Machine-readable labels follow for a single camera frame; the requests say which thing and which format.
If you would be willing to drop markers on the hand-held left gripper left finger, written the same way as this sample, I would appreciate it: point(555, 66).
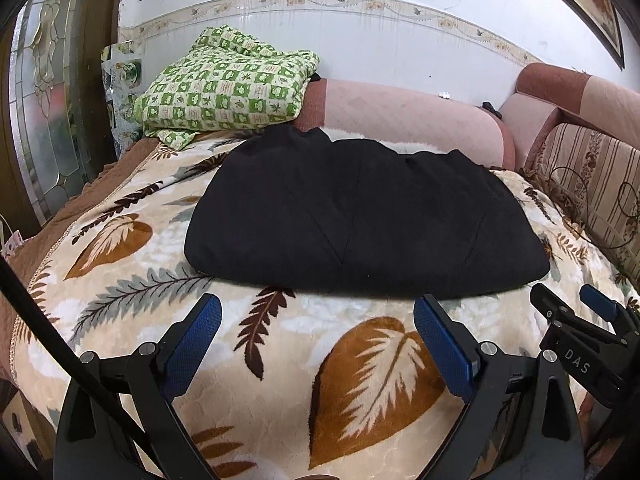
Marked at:
point(192, 345)

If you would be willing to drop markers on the glass panel wooden door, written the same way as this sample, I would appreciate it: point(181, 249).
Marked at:
point(55, 85)

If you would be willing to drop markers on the pink sofa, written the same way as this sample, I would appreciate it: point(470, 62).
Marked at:
point(400, 115)

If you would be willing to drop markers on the small black object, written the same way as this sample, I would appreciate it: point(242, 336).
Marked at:
point(491, 110)

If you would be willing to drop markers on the striped floral sofa cushion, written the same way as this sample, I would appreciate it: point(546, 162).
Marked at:
point(590, 170)

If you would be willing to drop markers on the black garment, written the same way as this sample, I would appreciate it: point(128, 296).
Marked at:
point(350, 220)

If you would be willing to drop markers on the green checked cloth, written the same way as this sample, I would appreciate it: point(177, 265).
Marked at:
point(225, 85)

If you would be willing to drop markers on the framed wall picture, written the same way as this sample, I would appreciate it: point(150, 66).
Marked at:
point(585, 0)

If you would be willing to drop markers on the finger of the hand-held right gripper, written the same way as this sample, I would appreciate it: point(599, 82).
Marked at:
point(597, 300)
point(545, 300)

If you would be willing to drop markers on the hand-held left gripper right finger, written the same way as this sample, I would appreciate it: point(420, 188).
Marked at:
point(445, 345)

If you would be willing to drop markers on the leaf print plush blanket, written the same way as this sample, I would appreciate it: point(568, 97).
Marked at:
point(280, 410)

